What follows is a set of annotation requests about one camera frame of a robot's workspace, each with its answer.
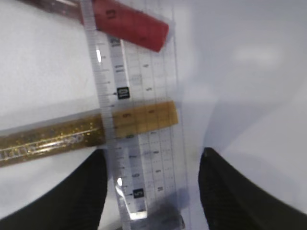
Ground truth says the red glitter pen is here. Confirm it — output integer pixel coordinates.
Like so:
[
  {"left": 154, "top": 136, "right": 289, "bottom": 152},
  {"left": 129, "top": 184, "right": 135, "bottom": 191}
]
[{"left": 23, "top": 0, "right": 169, "bottom": 52}]

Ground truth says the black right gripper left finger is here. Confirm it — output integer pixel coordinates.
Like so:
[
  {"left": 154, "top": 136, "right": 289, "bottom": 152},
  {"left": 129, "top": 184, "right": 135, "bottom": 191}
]
[{"left": 0, "top": 149, "right": 107, "bottom": 230}]

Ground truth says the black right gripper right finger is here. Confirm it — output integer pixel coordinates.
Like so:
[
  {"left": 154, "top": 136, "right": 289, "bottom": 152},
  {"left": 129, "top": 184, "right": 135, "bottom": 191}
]
[{"left": 198, "top": 148, "right": 307, "bottom": 230}]

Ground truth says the gold glitter pen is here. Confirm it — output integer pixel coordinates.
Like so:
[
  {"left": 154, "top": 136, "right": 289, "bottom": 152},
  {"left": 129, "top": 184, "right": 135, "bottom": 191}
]
[{"left": 0, "top": 101, "right": 178, "bottom": 167}]

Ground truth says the clear plastic ruler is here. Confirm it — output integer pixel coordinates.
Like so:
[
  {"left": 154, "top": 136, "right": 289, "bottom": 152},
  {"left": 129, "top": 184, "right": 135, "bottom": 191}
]
[{"left": 81, "top": 0, "right": 190, "bottom": 230}]

